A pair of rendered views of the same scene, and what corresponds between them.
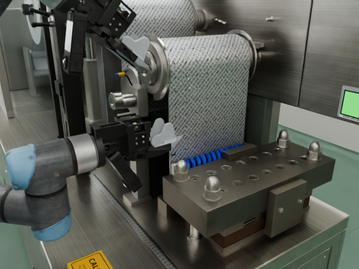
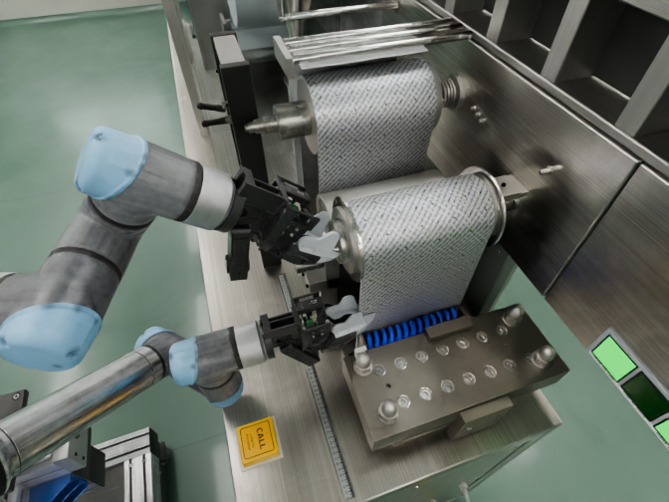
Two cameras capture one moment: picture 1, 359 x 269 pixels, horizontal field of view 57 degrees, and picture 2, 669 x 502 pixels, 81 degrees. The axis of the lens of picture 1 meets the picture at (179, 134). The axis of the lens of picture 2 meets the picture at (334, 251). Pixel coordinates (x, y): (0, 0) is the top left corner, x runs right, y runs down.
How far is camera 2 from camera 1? 0.47 m
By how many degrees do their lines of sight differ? 30
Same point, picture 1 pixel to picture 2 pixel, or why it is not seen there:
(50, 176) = (214, 377)
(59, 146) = (222, 351)
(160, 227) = (337, 385)
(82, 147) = (247, 352)
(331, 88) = (593, 316)
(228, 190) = (410, 406)
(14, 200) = not seen: hidden behind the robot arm
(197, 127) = (397, 302)
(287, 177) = (489, 396)
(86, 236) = (261, 381)
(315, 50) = (593, 259)
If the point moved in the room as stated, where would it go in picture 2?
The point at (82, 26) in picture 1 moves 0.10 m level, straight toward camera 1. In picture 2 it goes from (243, 242) to (231, 306)
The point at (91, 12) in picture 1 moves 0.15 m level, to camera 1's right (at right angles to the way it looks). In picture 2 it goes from (256, 222) to (367, 244)
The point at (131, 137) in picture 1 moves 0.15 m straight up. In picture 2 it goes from (306, 338) to (300, 286)
